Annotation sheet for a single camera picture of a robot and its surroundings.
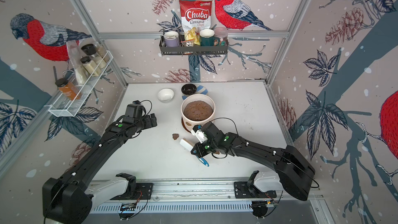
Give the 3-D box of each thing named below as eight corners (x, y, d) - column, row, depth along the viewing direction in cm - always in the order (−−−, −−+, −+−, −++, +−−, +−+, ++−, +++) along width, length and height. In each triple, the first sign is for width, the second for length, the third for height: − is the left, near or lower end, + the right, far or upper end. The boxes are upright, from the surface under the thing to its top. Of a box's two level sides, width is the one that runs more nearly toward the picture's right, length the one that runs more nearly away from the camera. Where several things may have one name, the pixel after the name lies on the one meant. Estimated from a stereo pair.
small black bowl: (182, 96, 115) (181, 90, 110) (183, 89, 120) (182, 83, 115) (196, 96, 115) (196, 90, 110) (196, 89, 120) (196, 83, 115)
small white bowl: (156, 99, 112) (155, 95, 109) (164, 90, 118) (163, 86, 115) (170, 104, 109) (168, 100, 105) (177, 95, 115) (176, 91, 111)
